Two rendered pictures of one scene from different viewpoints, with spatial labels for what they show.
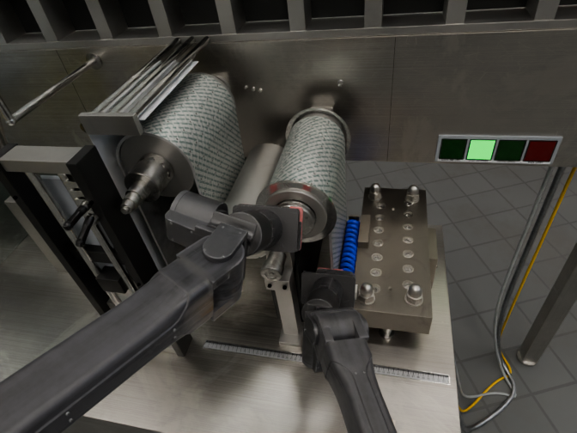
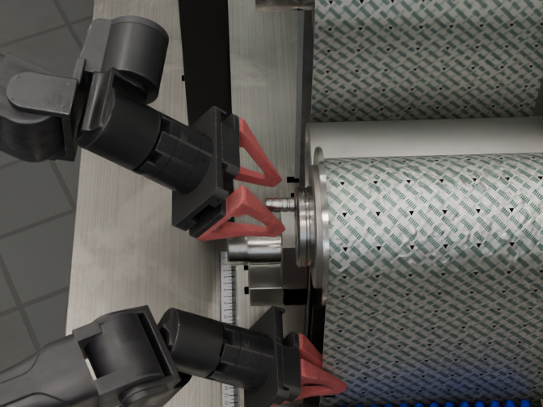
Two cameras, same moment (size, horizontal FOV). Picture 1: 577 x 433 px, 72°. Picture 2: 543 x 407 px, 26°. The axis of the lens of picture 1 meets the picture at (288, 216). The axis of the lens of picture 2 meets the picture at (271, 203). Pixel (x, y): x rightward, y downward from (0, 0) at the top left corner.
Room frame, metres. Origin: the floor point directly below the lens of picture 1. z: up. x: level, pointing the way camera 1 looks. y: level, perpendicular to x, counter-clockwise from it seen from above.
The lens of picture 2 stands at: (0.27, -0.63, 2.11)
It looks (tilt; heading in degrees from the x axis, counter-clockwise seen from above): 51 degrees down; 70
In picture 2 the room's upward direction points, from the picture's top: straight up
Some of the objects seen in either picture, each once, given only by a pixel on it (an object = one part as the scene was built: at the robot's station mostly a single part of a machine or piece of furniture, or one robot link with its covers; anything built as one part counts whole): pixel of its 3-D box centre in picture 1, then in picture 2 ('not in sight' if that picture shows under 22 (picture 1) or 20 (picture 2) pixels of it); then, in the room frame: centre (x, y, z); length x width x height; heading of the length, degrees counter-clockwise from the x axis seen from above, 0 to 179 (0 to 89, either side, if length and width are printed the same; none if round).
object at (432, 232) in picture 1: (430, 258); not in sight; (0.62, -0.33, 0.97); 0.10 x 0.03 x 0.11; 162
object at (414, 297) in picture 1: (415, 292); not in sight; (0.47, -0.23, 1.05); 0.04 x 0.04 x 0.04
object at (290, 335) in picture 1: (284, 295); (275, 314); (0.51, 0.03, 1.05); 0.06 x 0.05 x 0.31; 162
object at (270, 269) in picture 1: (271, 271); (237, 245); (0.47, 0.04, 1.18); 0.04 x 0.02 x 0.04; 72
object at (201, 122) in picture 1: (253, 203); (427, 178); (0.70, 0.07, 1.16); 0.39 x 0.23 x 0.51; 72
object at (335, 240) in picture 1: (339, 228); (439, 361); (0.63, -0.11, 1.10); 0.23 x 0.01 x 0.18; 162
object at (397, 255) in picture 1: (391, 249); not in sight; (0.64, -0.23, 1.00); 0.40 x 0.16 x 0.06; 162
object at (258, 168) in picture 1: (258, 198); (430, 177); (0.69, 0.06, 1.18); 0.26 x 0.12 x 0.12; 162
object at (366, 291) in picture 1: (366, 291); not in sight; (0.49, -0.13, 1.05); 0.04 x 0.04 x 0.04
